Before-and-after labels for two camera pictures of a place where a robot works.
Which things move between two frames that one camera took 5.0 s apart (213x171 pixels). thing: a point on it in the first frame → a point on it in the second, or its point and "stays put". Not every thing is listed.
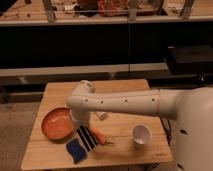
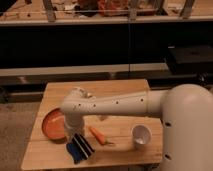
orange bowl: x=58 y=124 stays put
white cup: x=141 y=135 stays put
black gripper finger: x=89 y=136 → x=84 y=144
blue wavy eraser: x=76 y=150 stays put
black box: x=190 y=59 stays put
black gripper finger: x=85 y=138 → x=78 y=146
